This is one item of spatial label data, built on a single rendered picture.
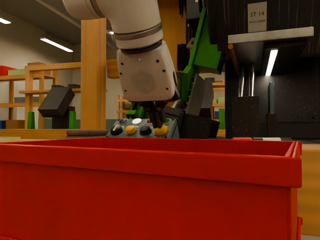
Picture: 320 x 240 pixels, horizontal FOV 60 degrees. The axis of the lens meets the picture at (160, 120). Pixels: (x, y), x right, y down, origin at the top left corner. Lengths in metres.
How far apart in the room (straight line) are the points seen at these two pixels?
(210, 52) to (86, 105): 0.75
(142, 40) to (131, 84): 0.09
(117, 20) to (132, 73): 0.10
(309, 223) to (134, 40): 0.43
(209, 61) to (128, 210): 0.63
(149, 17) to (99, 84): 0.94
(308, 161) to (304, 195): 0.06
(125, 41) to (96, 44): 0.93
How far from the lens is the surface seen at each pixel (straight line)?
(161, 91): 0.50
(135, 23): 0.46
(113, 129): 0.62
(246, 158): 0.19
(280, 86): 0.95
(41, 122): 6.06
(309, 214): 0.56
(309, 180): 0.55
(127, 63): 0.50
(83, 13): 0.50
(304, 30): 0.63
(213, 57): 0.81
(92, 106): 1.36
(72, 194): 0.27
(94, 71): 1.37
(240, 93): 0.69
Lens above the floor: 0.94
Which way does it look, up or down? 1 degrees up
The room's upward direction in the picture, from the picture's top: straight up
